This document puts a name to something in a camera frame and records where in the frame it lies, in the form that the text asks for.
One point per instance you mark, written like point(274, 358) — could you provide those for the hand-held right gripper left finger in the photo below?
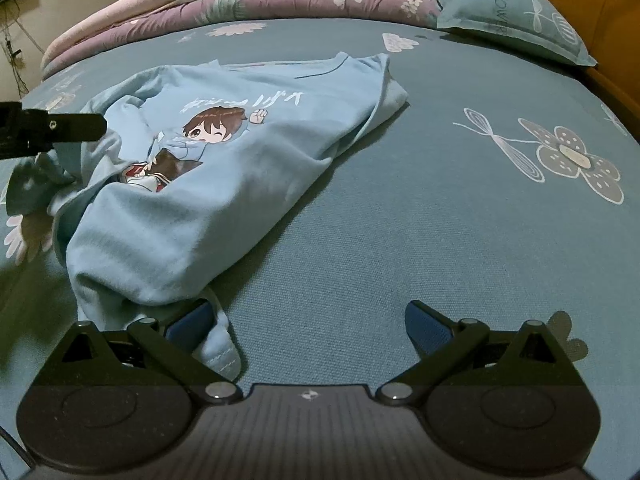
point(192, 322)

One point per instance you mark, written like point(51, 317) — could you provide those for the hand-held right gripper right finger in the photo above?
point(425, 325)

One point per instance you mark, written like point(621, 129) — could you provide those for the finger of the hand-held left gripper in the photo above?
point(65, 127)

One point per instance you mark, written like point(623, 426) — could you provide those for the light blue cartoon print shirt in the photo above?
point(225, 185)

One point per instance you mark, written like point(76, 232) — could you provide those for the purple floral quilt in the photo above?
point(260, 7)

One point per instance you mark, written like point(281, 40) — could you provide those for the teal pillow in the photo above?
point(505, 15)

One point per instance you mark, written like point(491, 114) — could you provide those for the wooden headboard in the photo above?
point(600, 25)

